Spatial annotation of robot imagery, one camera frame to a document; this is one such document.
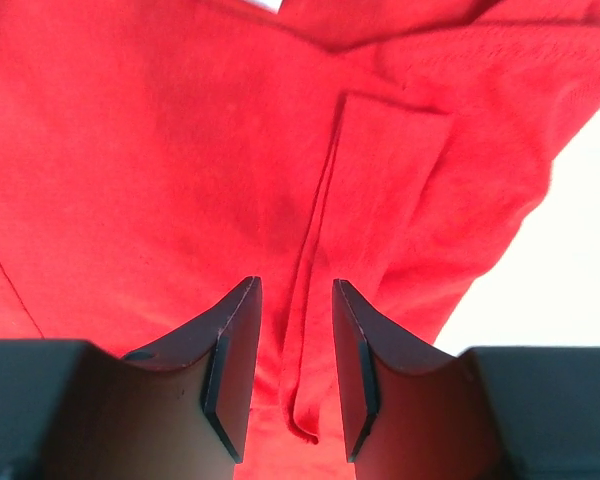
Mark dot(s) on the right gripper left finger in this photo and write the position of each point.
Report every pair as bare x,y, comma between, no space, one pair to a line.
176,408

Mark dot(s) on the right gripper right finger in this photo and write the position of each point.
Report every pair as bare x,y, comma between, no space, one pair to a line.
412,411

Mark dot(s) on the red t shirt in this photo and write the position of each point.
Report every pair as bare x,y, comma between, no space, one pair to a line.
154,153

